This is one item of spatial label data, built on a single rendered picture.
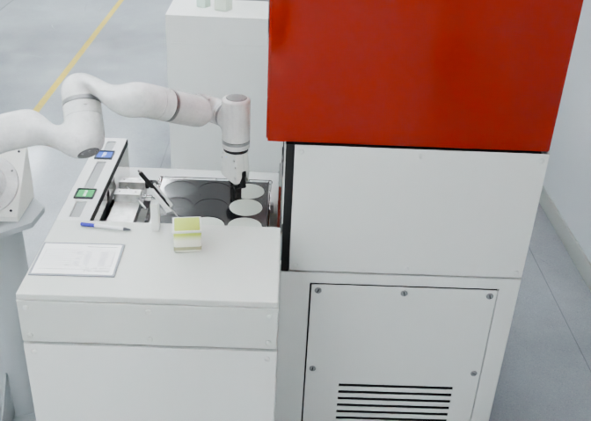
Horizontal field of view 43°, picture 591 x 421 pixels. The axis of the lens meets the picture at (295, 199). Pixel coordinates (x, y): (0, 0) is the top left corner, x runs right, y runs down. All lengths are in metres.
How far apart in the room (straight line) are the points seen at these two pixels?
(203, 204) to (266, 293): 0.58
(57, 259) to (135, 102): 0.44
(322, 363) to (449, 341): 0.39
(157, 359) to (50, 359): 0.27
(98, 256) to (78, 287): 0.13
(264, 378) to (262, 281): 0.25
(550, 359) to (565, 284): 0.59
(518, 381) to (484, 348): 0.81
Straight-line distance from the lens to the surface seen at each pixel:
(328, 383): 2.45
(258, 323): 1.86
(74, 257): 2.01
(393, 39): 1.90
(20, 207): 2.51
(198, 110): 2.09
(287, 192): 2.05
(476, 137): 2.03
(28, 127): 2.08
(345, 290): 2.23
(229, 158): 2.28
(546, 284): 3.82
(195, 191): 2.42
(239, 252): 1.99
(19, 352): 2.80
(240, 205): 2.33
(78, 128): 2.03
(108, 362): 1.99
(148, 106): 1.99
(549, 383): 3.25
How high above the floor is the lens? 2.06
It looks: 29 degrees down
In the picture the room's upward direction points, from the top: 3 degrees clockwise
